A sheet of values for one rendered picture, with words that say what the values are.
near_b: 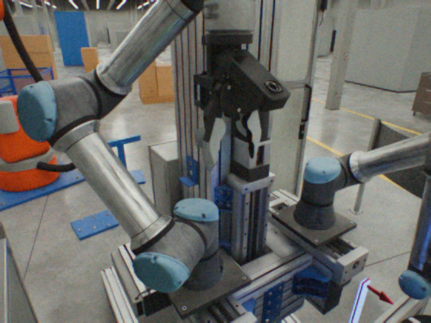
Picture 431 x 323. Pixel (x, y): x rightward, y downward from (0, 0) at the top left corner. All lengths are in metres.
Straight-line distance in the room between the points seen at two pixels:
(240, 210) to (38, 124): 0.62
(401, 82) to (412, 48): 0.91
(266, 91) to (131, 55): 0.38
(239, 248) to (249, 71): 0.75
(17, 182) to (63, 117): 3.23
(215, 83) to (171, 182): 0.76
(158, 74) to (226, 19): 7.19
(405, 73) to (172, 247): 9.83
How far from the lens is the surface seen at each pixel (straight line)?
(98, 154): 0.67
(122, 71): 0.72
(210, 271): 0.85
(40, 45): 7.84
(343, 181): 1.11
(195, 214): 0.74
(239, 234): 1.03
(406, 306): 1.24
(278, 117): 2.46
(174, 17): 0.63
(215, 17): 0.45
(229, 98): 0.46
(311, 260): 1.17
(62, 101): 0.69
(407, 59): 10.16
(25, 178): 3.84
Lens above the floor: 1.69
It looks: 25 degrees down
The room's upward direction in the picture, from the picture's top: straight up
